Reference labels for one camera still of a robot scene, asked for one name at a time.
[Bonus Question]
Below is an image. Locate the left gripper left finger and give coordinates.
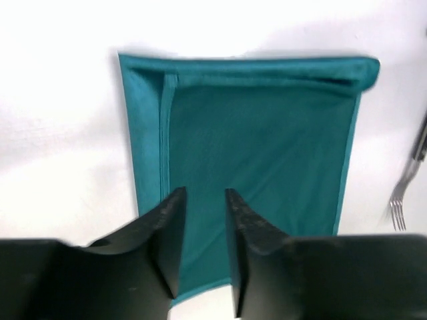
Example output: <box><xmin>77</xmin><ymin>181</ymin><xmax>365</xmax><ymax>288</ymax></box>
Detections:
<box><xmin>83</xmin><ymin>187</ymin><xmax>187</xmax><ymax>299</ymax></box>

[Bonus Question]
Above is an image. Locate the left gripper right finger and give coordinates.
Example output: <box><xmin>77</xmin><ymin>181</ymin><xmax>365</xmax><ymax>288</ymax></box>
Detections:
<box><xmin>225</xmin><ymin>189</ymin><xmax>289</xmax><ymax>317</ymax></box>

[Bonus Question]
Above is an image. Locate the metal fork black handle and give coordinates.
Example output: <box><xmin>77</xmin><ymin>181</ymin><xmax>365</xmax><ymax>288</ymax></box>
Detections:
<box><xmin>388</xmin><ymin>115</ymin><xmax>426</xmax><ymax>231</ymax></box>

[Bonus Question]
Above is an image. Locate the teal cloth napkin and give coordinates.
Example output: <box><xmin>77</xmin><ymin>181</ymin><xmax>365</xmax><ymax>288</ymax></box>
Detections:
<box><xmin>119</xmin><ymin>54</ymin><xmax>380</xmax><ymax>302</ymax></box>

